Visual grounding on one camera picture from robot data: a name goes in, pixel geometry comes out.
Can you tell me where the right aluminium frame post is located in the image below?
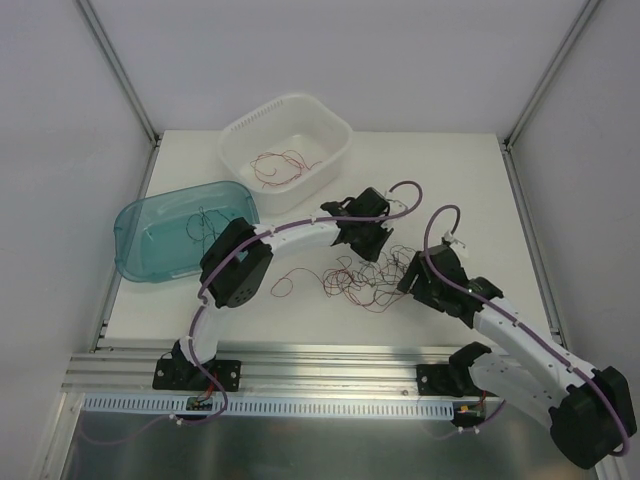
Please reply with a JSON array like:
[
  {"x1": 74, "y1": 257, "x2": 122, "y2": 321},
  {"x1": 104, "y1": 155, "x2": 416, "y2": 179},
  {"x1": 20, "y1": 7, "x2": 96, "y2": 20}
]
[{"x1": 502, "y1": 0, "x2": 601, "y2": 151}]

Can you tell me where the white plastic basket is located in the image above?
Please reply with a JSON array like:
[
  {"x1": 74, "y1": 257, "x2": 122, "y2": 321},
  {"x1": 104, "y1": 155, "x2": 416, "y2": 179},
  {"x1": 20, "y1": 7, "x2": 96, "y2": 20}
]
[{"x1": 216, "y1": 93, "x2": 353, "y2": 215}]

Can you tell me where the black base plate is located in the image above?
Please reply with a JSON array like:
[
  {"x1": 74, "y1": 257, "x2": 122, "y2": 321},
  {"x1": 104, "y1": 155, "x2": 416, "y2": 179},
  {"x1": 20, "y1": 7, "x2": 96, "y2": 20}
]
[
  {"x1": 415, "y1": 363, "x2": 460, "y2": 397},
  {"x1": 152, "y1": 358, "x2": 242, "y2": 392}
]

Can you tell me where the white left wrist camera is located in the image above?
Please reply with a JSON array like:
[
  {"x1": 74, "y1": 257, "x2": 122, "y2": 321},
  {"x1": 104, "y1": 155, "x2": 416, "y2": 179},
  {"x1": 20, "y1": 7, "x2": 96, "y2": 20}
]
[{"x1": 384, "y1": 192, "x2": 407, "y2": 215}]

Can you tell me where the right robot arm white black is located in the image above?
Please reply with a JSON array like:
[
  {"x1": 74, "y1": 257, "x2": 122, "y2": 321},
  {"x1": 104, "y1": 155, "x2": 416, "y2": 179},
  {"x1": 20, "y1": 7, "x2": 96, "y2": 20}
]
[{"x1": 398, "y1": 244, "x2": 637, "y2": 469}]

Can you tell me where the teal translucent plastic bin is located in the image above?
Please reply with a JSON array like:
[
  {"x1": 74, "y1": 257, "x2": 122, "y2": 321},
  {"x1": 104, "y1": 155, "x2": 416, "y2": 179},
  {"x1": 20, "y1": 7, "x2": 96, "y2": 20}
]
[{"x1": 113, "y1": 181, "x2": 260, "y2": 283}]

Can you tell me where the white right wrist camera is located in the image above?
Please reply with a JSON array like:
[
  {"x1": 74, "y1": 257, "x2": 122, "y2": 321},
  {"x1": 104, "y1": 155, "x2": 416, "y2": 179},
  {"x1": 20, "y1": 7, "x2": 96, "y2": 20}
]
[{"x1": 442, "y1": 232, "x2": 469, "y2": 257}]

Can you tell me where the red thin wire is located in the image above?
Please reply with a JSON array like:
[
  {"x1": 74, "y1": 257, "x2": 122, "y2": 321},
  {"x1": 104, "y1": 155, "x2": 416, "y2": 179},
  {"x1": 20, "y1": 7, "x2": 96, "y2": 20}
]
[{"x1": 249, "y1": 149, "x2": 324, "y2": 190}]

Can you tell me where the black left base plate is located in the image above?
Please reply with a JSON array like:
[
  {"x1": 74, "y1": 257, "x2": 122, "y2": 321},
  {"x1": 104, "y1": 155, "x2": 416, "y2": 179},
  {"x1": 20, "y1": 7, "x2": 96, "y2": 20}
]
[{"x1": 152, "y1": 358, "x2": 242, "y2": 392}]

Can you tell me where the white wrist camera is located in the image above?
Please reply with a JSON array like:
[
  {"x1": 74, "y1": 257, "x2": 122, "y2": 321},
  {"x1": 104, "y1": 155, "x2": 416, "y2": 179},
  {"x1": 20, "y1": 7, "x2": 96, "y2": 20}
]
[
  {"x1": 442, "y1": 232, "x2": 469, "y2": 257},
  {"x1": 384, "y1": 192, "x2": 407, "y2": 215}
]

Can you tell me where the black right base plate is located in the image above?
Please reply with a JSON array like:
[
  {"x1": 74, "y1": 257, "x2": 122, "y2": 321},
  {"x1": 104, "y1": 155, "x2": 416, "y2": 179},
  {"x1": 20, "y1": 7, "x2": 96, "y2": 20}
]
[{"x1": 415, "y1": 363, "x2": 460, "y2": 397}]

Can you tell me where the white slotted cable duct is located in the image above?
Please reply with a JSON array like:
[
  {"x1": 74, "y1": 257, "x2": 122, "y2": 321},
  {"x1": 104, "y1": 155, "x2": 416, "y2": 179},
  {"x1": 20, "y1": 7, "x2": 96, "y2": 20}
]
[{"x1": 83, "y1": 394, "x2": 454, "y2": 421}]

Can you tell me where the left aluminium frame post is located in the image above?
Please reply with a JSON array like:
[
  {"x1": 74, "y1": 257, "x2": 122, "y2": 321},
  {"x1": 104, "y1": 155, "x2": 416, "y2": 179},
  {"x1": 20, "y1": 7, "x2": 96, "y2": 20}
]
[{"x1": 74, "y1": 0, "x2": 161, "y2": 149}]

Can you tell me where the aluminium mounting rail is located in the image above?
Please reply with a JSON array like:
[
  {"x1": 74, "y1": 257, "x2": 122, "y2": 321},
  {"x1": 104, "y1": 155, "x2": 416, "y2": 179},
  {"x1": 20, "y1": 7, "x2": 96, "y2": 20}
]
[{"x1": 61, "y1": 342, "x2": 457, "y2": 399}]

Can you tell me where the dark thin wire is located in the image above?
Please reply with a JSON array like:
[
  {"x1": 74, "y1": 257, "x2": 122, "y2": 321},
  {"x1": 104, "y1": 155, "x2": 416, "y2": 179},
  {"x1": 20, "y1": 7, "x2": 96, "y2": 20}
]
[{"x1": 185, "y1": 204, "x2": 234, "y2": 251}]

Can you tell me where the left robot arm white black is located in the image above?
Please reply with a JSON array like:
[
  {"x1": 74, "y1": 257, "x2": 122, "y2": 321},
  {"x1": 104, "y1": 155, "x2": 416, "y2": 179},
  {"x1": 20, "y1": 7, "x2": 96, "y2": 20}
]
[{"x1": 161, "y1": 187, "x2": 405, "y2": 390}]

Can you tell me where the aluminium frame post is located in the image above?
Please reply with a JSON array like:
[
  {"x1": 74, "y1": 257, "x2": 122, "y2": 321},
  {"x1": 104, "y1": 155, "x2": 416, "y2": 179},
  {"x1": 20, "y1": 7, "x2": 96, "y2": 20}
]
[
  {"x1": 74, "y1": 0, "x2": 161, "y2": 149},
  {"x1": 502, "y1": 0, "x2": 601, "y2": 151}
]

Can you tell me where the thin wire bundle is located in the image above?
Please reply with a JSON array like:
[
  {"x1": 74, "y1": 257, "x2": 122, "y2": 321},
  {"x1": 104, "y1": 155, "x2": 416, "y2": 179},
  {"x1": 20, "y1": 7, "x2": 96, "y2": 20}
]
[{"x1": 269, "y1": 242, "x2": 426, "y2": 314}]

